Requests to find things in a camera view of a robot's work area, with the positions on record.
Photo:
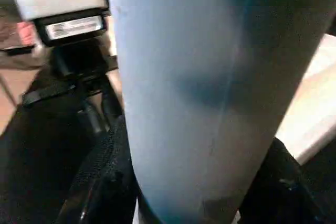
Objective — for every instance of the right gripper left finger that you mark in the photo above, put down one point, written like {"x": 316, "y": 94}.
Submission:
{"x": 105, "y": 182}

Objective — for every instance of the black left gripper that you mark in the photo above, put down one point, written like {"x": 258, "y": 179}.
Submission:
{"x": 79, "y": 72}

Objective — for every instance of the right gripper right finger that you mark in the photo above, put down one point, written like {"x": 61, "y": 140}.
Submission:
{"x": 289, "y": 187}

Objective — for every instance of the white plastic table leg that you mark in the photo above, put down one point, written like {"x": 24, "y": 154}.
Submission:
{"x": 199, "y": 77}

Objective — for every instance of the black mat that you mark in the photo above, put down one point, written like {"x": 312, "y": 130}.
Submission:
{"x": 37, "y": 161}

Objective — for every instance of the white plastic table top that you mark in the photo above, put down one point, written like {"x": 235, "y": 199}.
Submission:
{"x": 315, "y": 98}

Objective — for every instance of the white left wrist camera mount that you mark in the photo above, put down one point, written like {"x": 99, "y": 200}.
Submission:
{"x": 63, "y": 6}

